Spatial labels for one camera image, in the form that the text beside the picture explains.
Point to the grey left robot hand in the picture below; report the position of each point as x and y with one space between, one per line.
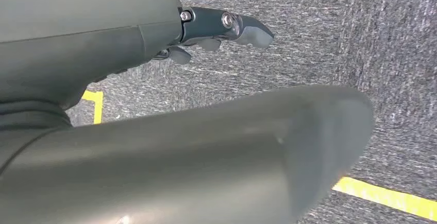
85 28

